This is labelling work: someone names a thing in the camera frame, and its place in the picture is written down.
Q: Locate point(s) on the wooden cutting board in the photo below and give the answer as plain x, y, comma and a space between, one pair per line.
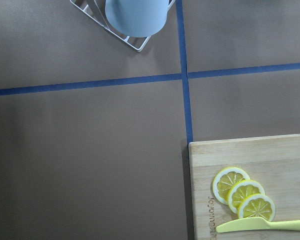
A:
273, 161

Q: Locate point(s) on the blue cup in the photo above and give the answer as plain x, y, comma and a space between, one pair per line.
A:
137, 18

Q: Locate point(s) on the lemon slice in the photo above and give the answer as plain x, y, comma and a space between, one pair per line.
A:
242, 190
225, 179
257, 205

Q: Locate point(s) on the yellow plastic knife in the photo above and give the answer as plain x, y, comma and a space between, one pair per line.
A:
257, 223

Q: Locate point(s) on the clear acrylic cup rack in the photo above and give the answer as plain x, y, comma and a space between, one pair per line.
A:
95, 10

